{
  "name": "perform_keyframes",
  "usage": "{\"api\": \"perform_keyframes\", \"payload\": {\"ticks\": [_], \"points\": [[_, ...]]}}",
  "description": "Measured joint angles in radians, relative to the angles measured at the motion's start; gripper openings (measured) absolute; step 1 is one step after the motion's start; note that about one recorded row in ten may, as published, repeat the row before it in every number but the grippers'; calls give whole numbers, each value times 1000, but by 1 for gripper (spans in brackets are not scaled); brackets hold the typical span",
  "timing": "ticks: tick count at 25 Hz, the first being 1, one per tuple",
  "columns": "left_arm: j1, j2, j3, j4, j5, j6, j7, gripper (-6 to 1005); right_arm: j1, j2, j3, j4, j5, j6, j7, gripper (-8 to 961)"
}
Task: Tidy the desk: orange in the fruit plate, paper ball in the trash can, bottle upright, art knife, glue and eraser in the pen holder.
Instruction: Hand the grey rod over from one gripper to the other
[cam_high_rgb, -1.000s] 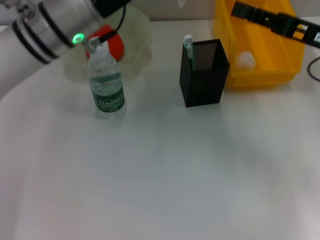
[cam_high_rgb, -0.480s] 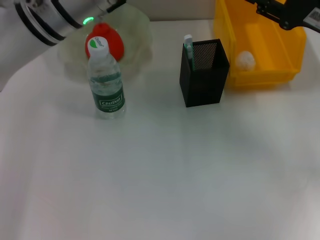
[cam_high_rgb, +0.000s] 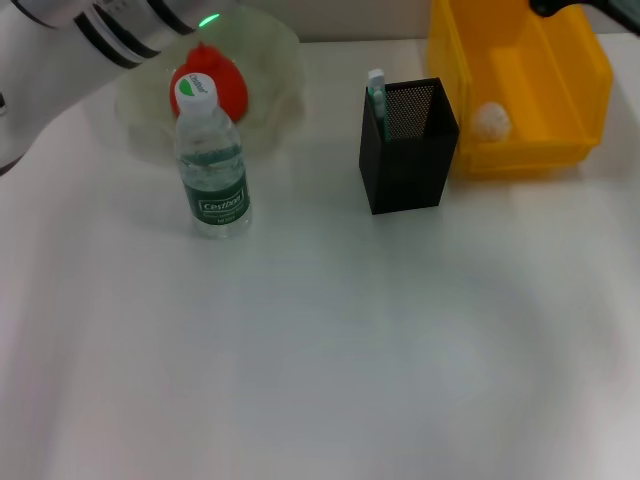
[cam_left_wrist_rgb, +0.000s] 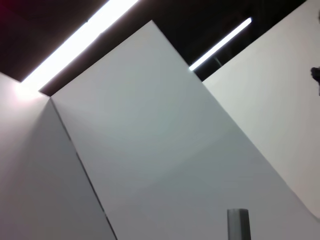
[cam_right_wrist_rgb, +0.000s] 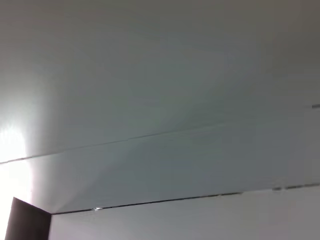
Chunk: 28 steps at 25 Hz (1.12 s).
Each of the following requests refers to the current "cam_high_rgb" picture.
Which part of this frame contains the white paper ball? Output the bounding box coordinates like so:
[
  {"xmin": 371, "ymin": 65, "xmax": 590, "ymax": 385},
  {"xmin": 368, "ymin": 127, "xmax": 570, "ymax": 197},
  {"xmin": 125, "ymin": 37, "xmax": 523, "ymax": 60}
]
[{"xmin": 472, "ymin": 102, "xmax": 512, "ymax": 142}]

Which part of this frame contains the clear green-label water bottle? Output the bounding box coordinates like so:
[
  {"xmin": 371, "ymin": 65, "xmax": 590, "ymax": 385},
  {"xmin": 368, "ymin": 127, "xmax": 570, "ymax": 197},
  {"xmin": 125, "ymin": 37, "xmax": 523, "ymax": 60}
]
[{"xmin": 172, "ymin": 72, "xmax": 254, "ymax": 240}]

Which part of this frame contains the green pen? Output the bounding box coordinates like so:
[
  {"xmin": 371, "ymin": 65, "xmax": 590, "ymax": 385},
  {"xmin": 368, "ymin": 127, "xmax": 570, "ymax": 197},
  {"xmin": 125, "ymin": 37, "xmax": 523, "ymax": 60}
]
[{"xmin": 367, "ymin": 69, "xmax": 390, "ymax": 142}]

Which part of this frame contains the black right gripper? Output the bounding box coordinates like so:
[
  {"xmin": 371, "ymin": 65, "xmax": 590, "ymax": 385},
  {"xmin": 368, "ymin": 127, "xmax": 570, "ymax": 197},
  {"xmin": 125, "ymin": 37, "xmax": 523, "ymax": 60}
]
[{"xmin": 530, "ymin": 0, "xmax": 587, "ymax": 18}]

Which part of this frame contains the black mesh pen holder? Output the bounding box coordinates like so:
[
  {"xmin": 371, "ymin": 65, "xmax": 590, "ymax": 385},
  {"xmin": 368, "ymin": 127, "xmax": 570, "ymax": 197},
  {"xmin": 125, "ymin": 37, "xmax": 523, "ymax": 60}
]
[{"xmin": 358, "ymin": 77, "xmax": 460, "ymax": 216}]

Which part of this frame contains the green glass fruit bowl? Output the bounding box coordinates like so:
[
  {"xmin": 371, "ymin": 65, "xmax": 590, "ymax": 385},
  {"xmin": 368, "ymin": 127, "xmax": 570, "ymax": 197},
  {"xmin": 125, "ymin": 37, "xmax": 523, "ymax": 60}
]
[{"xmin": 114, "ymin": 4, "xmax": 307, "ymax": 159}]

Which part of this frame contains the yellow plastic bin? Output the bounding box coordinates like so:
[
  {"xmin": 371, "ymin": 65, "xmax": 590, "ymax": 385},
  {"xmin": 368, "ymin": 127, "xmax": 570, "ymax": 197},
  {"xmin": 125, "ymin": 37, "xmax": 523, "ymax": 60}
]
[{"xmin": 425, "ymin": 0, "xmax": 615, "ymax": 181}]

